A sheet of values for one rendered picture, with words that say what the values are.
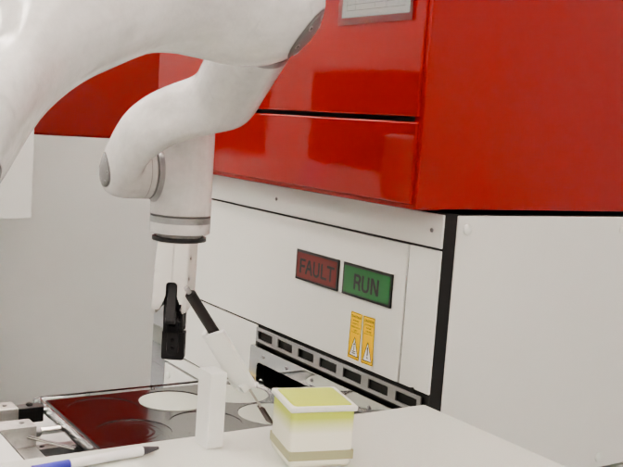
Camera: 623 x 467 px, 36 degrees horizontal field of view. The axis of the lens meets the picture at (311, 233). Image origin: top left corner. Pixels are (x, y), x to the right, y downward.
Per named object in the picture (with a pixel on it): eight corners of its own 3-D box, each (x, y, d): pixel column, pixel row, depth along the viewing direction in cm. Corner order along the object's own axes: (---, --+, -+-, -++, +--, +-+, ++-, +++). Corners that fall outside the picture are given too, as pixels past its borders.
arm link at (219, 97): (179, 53, 104) (101, 213, 125) (302, 66, 112) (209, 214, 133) (159, -5, 108) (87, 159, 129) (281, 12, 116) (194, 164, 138)
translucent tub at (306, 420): (330, 443, 108) (335, 384, 107) (354, 467, 100) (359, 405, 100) (267, 446, 105) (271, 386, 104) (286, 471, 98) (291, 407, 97)
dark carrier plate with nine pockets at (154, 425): (250, 382, 156) (251, 378, 156) (377, 448, 128) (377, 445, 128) (45, 404, 137) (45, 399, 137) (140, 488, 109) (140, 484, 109)
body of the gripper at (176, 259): (158, 223, 137) (155, 299, 138) (146, 232, 126) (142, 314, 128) (210, 227, 137) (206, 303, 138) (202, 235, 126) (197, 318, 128)
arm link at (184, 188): (158, 218, 125) (221, 218, 130) (163, 118, 123) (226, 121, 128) (134, 210, 132) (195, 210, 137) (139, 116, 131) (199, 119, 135)
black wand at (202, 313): (184, 292, 99) (193, 284, 100) (178, 289, 101) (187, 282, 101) (269, 427, 108) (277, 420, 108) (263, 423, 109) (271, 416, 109)
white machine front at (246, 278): (174, 359, 196) (185, 167, 191) (432, 505, 129) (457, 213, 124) (160, 360, 194) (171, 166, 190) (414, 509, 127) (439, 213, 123)
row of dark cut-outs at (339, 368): (258, 340, 163) (259, 326, 163) (423, 414, 127) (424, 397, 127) (255, 340, 163) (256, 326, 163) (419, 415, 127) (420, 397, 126)
